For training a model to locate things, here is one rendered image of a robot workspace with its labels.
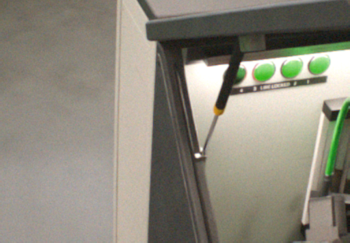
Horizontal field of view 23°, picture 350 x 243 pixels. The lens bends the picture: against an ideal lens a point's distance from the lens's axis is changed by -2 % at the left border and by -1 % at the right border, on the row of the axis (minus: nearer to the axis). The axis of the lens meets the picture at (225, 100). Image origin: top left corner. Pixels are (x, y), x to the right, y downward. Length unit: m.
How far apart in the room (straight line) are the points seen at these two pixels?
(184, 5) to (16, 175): 2.10
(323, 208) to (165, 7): 0.53
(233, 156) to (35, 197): 1.82
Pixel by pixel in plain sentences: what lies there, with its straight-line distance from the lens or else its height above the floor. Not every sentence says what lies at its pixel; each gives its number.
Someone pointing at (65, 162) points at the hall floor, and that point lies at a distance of 3.70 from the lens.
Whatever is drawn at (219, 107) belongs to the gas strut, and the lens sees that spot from 1.41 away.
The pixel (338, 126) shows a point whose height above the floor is 1.30.
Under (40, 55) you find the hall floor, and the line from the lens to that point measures 4.44.
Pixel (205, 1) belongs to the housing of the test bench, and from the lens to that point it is 1.68.
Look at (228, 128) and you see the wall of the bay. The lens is 1.75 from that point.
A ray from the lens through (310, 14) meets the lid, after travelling 0.97.
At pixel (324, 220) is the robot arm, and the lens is 1.31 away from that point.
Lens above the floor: 2.25
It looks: 33 degrees down
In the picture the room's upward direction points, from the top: 6 degrees clockwise
